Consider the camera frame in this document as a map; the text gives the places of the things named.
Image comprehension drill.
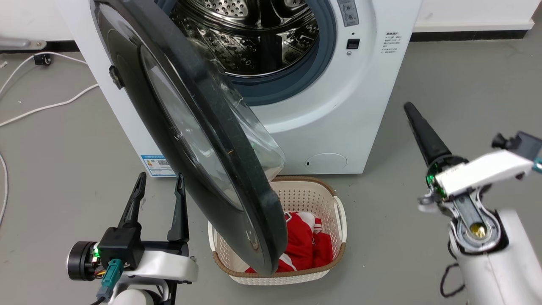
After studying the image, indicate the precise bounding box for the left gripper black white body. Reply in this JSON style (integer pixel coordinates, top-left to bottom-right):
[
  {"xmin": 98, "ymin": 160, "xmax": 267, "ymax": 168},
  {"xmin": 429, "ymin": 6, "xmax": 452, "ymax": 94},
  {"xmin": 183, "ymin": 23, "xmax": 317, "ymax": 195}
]
[{"xmin": 98, "ymin": 227, "xmax": 199, "ymax": 283}]

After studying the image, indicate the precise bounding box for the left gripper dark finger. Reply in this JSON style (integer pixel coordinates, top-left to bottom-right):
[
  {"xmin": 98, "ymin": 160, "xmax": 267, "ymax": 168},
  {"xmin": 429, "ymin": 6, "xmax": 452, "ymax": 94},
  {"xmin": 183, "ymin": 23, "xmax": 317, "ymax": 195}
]
[
  {"xmin": 167, "ymin": 172, "xmax": 190, "ymax": 243},
  {"xmin": 117, "ymin": 172, "xmax": 147, "ymax": 230}
]

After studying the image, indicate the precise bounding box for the right gripper white green body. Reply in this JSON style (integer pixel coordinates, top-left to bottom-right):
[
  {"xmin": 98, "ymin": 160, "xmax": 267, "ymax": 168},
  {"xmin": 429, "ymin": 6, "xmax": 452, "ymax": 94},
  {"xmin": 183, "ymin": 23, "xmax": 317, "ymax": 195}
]
[{"xmin": 417, "ymin": 150, "xmax": 534, "ymax": 213}]

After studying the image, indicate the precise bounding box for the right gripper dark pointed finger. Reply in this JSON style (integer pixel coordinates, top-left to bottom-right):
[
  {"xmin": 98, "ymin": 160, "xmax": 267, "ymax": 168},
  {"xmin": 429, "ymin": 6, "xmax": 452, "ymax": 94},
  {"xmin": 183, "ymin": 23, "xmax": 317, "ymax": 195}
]
[{"xmin": 404, "ymin": 102, "xmax": 452, "ymax": 167}]

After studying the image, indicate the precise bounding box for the black round washing machine door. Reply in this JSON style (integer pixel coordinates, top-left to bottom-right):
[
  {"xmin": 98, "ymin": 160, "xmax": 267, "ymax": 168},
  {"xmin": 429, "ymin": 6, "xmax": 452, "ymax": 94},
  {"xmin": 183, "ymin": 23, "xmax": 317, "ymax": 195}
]
[{"xmin": 89, "ymin": 0, "xmax": 289, "ymax": 276}]

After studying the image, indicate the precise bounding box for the white front-load washing machine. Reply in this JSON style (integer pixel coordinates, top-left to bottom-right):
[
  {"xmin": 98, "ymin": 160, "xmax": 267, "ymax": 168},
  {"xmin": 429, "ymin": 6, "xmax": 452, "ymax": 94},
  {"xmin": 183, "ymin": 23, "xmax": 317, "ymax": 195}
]
[{"xmin": 55, "ymin": 0, "xmax": 423, "ymax": 177}]

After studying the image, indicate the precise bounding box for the grey-blue rubber door gasket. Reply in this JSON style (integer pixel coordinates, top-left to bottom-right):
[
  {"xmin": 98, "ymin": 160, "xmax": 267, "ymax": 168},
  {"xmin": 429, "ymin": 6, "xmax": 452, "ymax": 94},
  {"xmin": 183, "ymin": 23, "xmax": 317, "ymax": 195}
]
[{"xmin": 156, "ymin": 0, "xmax": 337, "ymax": 106}]

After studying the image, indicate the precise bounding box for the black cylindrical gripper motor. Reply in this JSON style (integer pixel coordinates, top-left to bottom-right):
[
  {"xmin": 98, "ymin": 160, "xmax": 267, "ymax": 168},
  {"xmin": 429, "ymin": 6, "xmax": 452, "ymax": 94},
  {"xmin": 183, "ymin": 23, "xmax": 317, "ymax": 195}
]
[{"xmin": 66, "ymin": 241, "xmax": 99, "ymax": 281}]

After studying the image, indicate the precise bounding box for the blue energy label sticker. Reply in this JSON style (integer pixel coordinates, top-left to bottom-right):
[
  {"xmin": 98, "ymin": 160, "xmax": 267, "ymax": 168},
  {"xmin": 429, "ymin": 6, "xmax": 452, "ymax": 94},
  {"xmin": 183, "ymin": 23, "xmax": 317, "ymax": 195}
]
[{"xmin": 141, "ymin": 154, "xmax": 177, "ymax": 178}]

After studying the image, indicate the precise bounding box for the black text warning sticker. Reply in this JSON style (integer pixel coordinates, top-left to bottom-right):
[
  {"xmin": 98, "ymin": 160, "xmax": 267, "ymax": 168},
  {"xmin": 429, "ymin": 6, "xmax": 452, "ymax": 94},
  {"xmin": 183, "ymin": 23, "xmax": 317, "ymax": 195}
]
[{"xmin": 382, "ymin": 30, "xmax": 403, "ymax": 56}]

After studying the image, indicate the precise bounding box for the round white filter cover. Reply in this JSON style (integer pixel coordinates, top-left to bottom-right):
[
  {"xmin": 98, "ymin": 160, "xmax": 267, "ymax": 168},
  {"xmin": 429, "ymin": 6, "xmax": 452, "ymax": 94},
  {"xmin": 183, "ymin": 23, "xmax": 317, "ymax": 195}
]
[{"xmin": 304, "ymin": 152, "xmax": 348, "ymax": 174}]

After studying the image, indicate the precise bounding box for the red and white garment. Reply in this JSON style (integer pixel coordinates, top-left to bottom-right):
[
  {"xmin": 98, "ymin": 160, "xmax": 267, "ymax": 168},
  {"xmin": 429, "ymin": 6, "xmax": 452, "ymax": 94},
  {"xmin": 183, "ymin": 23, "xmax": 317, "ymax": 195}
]
[{"xmin": 244, "ymin": 211, "xmax": 334, "ymax": 274}]

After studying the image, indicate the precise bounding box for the cream perforated laundry basket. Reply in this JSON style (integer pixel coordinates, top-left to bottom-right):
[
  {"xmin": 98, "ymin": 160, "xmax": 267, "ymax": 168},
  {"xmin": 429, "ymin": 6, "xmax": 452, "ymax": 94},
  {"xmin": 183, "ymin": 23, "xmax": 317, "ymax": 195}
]
[{"xmin": 207, "ymin": 175, "xmax": 348, "ymax": 286}]

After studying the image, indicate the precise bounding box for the perforated steel washer drum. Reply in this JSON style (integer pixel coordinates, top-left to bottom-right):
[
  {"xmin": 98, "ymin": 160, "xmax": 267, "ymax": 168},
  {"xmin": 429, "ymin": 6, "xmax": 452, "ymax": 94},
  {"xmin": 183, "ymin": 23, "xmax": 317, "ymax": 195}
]
[{"xmin": 169, "ymin": 0, "xmax": 320, "ymax": 78}]

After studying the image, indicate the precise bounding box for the teal plug connector cable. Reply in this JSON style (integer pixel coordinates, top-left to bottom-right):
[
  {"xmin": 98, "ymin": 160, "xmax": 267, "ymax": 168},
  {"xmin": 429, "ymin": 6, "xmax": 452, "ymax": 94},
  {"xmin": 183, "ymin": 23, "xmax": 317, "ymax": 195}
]
[{"xmin": 89, "ymin": 259, "xmax": 124, "ymax": 305}]

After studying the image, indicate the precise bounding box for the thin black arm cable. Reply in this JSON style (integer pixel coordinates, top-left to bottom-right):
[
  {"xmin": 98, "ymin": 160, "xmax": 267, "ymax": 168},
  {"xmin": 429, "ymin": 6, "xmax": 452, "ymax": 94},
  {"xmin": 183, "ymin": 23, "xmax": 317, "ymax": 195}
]
[{"xmin": 439, "ymin": 263, "xmax": 467, "ymax": 298}]

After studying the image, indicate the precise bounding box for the white floor cable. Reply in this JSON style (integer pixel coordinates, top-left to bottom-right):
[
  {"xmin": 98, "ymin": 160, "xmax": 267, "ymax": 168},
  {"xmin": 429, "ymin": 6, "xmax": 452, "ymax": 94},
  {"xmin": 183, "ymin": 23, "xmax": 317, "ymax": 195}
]
[
  {"xmin": 0, "ymin": 83, "xmax": 100, "ymax": 128},
  {"xmin": 0, "ymin": 152, "xmax": 9, "ymax": 226},
  {"xmin": 0, "ymin": 51, "xmax": 88, "ymax": 96}
]

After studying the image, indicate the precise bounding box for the grey metal floor bracket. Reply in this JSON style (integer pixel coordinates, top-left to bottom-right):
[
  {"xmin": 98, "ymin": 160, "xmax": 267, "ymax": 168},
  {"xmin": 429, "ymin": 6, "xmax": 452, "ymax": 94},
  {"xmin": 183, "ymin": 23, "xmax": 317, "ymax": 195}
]
[{"xmin": 0, "ymin": 36, "xmax": 47, "ymax": 51}]

